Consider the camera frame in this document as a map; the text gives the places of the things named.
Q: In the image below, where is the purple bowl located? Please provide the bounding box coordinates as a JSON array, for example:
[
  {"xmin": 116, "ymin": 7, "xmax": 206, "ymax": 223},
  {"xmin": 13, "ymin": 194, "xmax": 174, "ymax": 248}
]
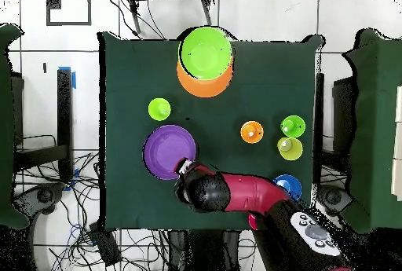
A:
[{"xmin": 143, "ymin": 124, "xmax": 198, "ymax": 181}]

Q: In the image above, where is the orange cup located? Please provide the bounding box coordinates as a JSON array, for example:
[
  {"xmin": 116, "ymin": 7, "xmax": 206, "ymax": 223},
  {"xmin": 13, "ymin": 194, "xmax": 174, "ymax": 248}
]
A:
[{"xmin": 239, "ymin": 120, "xmax": 265, "ymax": 145}]

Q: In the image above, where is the large orange bowl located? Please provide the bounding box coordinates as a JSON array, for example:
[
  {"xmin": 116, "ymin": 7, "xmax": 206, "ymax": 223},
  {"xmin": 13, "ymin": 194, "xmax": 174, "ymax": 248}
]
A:
[{"xmin": 176, "ymin": 59, "xmax": 235, "ymax": 99}]

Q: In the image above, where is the light green bowl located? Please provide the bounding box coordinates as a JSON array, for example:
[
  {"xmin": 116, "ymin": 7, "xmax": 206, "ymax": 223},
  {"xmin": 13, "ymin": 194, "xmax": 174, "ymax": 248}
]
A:
[{"xmin": 177, "ymin": 26, "xmax": 234, "ymax": 81}]

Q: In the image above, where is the lime green cup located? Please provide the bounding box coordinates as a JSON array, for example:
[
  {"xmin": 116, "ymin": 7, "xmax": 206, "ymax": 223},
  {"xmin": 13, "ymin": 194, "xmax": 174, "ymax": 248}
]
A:
[{"xmin": 148, "ymin": 97, "xmax": 172, "ymax": 123}]

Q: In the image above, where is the dark green table cloth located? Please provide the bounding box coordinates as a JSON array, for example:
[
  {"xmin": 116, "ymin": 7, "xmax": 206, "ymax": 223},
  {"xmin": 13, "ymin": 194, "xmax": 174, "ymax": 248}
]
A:
[{"xmin": 98, "ymin": 31, "xmax": 324, "ymax": 233}]

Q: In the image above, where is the blue tape strip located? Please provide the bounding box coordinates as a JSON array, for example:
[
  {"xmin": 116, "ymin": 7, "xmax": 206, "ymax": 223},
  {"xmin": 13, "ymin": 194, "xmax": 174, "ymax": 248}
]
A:
[
  {"xmin": 57, "ymin": 66, "xmax": 77, "ymax": 90},
  {"xmin": 63, "ymin": 167, "xmax": 80, "ymax": 192}
]

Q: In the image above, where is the yellow cup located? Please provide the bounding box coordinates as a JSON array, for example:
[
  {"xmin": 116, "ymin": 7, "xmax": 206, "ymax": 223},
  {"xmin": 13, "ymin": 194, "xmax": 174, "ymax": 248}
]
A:
[{"xmin": 276, "ymin": 137, "xmax": 305, "ymax": 162}]

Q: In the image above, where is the blue bowl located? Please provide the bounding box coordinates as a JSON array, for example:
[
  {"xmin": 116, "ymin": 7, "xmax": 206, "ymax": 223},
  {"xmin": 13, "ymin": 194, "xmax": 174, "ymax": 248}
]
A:
[{"xmin": 272, "ymin": 174, "xmax": 303, "ymax": 203}]

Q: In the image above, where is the black metal stand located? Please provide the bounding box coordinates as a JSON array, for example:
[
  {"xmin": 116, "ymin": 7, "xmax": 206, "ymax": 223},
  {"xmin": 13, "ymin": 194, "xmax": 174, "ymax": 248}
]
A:
[{"xmin": 13, "ymin": 68, "xmax": 74, "ymax": 184}]

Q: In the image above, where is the dark office chair base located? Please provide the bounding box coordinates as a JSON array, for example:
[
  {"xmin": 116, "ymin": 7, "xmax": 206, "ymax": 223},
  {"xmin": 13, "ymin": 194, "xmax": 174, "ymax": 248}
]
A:
[
  {"xmin": 318, "ymin": 184, "xmax": 354, "ymax": 217},
  {"xmin": 13, "ymin": 181, "xmax": 65, "ymax": 216}
]

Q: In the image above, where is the tangle of cables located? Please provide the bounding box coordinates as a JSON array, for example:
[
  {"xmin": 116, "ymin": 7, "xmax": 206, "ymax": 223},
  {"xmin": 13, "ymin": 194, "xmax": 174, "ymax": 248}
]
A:
[{"xmin": 15, "ymin": 134, "xmax": 170, "ymax": 271}]

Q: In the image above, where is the black square frame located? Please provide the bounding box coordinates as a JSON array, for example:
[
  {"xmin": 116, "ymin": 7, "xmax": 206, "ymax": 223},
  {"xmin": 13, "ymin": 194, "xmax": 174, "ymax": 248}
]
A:
[{"xmin": 46, "ymin": 0, "xmax": 93, "ymax": 27}]

